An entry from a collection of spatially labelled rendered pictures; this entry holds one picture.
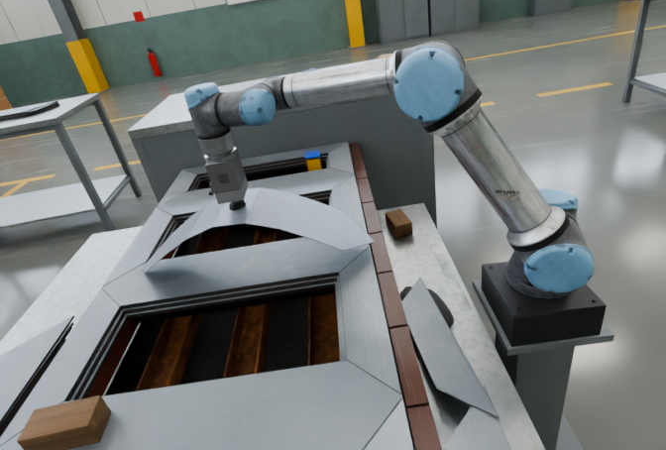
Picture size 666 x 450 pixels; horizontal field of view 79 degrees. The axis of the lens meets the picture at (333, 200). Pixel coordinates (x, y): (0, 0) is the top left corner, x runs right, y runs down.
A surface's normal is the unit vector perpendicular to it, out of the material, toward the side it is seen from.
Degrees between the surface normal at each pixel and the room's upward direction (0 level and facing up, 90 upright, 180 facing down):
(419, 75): 79
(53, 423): 0
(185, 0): 90
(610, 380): 0
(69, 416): 0
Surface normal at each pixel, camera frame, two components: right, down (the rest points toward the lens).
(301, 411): -0.16, -0.86
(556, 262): -0.22, 0.54
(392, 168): 0.04, 0.48
